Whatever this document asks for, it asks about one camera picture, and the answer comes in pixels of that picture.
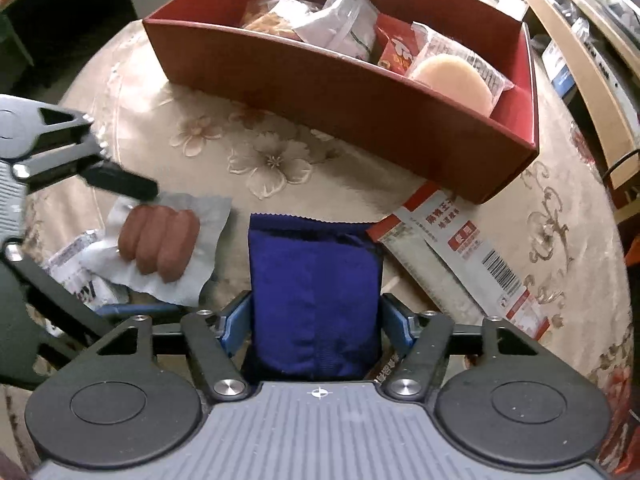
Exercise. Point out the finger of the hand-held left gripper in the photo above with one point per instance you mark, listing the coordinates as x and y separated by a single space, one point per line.
125 182
65 292

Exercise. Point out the dark blue packet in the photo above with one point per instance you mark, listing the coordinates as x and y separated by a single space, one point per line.
315 285

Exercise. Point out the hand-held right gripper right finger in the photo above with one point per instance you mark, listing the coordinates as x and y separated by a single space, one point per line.
397 320

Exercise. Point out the red cardboard box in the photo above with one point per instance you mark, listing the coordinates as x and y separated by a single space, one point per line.
300 85

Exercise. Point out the long white red packet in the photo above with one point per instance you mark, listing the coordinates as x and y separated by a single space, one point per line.
450 240

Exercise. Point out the yellow crispy noodle packet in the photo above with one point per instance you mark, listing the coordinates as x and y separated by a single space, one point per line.
265 17

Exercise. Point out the red snack packet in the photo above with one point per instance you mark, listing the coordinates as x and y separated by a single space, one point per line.
395 50

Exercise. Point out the white pouch red print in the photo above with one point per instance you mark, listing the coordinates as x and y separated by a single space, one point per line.
340 25

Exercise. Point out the sausage packet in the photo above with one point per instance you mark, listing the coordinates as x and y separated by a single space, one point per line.
160 240

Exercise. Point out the wooden television stand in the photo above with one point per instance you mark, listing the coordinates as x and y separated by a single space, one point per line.
575 45

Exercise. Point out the beige floral tablecloth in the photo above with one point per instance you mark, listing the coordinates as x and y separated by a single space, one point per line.
225 125

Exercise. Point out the clear packet round pale cake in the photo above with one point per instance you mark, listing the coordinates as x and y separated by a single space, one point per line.
450 77

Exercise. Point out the grey sideboard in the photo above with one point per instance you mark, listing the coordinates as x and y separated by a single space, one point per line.
15 30

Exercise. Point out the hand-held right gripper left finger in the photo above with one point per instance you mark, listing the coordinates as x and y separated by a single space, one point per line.
235 325

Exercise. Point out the white packet black print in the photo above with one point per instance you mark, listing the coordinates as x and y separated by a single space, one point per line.
70 265

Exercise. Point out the blue white box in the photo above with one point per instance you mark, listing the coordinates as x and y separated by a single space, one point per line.
557 67

